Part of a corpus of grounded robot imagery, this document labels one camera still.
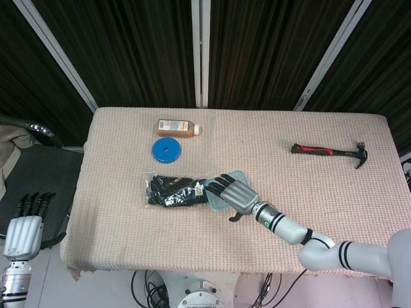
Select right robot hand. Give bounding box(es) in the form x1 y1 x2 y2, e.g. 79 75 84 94
205 173 261 223

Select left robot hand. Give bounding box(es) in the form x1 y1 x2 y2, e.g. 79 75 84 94
2 191 67 259

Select translucent blue square lid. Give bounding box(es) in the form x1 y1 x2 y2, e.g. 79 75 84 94
205 169 254 213

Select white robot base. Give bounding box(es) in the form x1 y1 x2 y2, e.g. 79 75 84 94
160 272 240 308

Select pink waffle tablecloth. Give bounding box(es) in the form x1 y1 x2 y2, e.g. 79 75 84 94
60 107 406 280

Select bagged black gloves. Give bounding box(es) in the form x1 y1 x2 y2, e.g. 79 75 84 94
143 171 214 211

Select black mesh chair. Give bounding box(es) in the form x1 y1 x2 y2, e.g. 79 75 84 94
0 114 85 240

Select beige garment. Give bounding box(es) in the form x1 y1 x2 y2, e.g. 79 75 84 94
0 124 33 193

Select blue round disc with hole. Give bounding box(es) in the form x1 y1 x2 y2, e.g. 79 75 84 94
151 137 183 165

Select brown liquid bottle white cap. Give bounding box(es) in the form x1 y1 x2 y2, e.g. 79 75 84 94
156 118 202 139

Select dark curtain panel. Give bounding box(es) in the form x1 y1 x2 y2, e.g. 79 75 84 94
31 0 197 109
208 0 356 110
303 0 411 158
0 0 94 147

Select red black handled hammer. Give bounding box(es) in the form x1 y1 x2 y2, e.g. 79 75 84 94
291 142 369 170

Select black cable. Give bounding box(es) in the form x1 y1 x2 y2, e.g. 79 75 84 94
252 271 308 308
130 269 170 308

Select white frame post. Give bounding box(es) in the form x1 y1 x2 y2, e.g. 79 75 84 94
191 0 211 108
12 0 97 113
293 0 375 112

